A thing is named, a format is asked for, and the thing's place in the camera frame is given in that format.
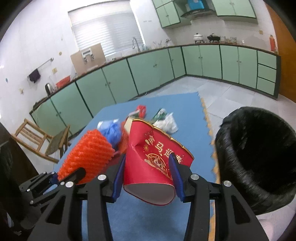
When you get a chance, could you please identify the orange foam net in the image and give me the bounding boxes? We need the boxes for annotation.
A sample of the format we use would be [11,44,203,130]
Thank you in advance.
[58,129,115,184]
[115,123,129,154]

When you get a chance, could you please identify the red paper cup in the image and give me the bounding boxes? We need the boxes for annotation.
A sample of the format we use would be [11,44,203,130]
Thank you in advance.
[123,119,194,206]

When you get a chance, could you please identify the blue glove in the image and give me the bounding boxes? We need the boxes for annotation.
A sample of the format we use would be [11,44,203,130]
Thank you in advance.
[97,119,122,148]

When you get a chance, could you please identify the white plastic bag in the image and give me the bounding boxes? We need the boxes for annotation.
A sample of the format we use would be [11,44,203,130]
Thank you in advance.
[153,113,178,134]

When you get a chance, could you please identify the green milk carton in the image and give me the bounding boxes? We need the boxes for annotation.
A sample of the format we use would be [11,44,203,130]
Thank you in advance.
[152,108,168,123]

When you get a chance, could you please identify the red plastic bag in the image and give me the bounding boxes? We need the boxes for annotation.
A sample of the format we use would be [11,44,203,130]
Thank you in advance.
[136,105,147,118]

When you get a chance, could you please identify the yellow sponge block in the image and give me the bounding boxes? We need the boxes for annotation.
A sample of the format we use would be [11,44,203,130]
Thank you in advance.
[123,117,133,134]

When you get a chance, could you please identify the green lower kitchen cabinets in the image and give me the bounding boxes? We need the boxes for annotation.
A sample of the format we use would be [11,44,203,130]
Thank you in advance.
[30,44,281,135]

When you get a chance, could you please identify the black bagged trash bin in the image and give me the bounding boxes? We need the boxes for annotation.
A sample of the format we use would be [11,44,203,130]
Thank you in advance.
[215,106,295,215]

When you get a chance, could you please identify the blue table mat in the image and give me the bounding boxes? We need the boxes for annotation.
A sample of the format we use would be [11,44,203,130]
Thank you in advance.
[46,91,220,241]

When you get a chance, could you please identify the wooden chair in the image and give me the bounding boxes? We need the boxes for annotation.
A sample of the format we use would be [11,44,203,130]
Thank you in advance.
[11,118,71,164]

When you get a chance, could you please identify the steel kettle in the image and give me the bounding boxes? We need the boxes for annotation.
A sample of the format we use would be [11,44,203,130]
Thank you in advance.
[45,83,55,96]

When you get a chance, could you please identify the red basin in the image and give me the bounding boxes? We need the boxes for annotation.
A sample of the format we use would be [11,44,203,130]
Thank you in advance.
[56,75,71,89]

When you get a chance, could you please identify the dark hanging towel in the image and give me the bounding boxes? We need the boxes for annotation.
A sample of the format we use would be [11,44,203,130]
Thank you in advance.
[28,68,41,83]

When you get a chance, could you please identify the brown water purifier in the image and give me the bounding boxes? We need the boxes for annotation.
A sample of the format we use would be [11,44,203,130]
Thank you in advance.
[70,43,106,75]

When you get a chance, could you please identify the sink faucet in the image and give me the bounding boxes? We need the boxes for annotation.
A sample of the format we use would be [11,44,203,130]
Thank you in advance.
[132,37,140,53]

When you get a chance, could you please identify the white cooking pot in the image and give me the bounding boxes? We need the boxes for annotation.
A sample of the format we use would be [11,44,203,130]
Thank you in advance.
[193,33,205,44]

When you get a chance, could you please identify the black wok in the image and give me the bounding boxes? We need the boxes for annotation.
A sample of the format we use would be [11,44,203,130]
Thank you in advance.
[207,33,221,43]

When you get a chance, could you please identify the window blinds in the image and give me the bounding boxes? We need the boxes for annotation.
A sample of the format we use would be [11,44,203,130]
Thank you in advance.
[68,1,144,56]

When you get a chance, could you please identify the red thermos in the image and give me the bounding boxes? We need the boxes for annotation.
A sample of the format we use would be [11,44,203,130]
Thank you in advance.
[269,35,276,52]

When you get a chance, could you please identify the wooden door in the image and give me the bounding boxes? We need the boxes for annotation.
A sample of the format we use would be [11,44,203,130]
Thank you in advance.
[266,4,296,102]

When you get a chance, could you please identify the green upper cabinets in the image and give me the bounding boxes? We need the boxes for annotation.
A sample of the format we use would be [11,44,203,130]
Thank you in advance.
[152,0,258,29]

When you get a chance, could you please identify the range hood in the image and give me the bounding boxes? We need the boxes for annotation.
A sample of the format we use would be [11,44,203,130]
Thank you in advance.
[181,0,216,20]

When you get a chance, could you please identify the towel rail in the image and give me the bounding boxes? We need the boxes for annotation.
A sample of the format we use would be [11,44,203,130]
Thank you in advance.
[36,57,54,69]

